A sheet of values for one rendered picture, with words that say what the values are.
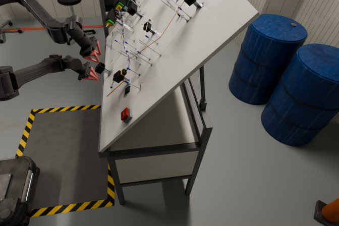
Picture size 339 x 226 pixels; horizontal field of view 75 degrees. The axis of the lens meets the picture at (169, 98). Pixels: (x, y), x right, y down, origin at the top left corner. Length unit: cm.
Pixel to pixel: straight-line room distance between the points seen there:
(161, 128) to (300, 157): 169
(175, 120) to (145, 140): 25
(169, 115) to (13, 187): 130
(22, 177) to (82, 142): 61
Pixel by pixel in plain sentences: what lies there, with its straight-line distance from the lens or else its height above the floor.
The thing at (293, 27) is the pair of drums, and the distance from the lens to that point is 276.
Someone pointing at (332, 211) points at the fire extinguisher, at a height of 18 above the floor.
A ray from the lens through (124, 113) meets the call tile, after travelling 113.
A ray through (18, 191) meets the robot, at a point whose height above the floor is 24.
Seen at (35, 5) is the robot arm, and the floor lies 148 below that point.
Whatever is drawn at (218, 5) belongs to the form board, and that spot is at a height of 159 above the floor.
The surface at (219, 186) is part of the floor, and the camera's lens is 222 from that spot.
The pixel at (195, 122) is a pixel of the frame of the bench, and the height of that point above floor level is 80.
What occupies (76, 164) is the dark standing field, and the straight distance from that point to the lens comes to 234.
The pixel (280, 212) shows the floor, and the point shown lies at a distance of 234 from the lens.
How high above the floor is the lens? 198
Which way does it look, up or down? 46 degrees down
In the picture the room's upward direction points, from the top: 5 degrees clockwise
